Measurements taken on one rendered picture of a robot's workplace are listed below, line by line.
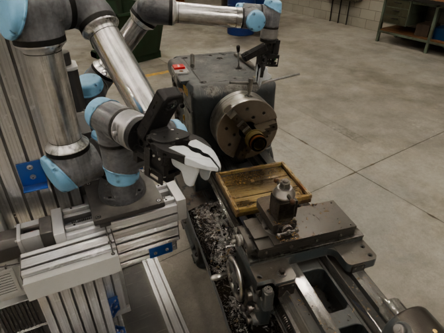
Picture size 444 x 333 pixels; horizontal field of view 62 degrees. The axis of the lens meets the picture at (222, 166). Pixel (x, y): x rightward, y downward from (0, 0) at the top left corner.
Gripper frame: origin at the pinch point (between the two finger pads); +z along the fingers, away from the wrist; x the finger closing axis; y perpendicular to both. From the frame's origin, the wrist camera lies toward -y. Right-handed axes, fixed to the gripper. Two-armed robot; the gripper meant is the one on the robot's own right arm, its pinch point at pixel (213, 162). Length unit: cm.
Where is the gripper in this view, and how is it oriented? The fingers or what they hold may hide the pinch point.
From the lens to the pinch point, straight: 59.2
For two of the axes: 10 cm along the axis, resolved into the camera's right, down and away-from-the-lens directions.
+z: 7.2, 3.7, -5.8
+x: -6.8, 2.7, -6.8
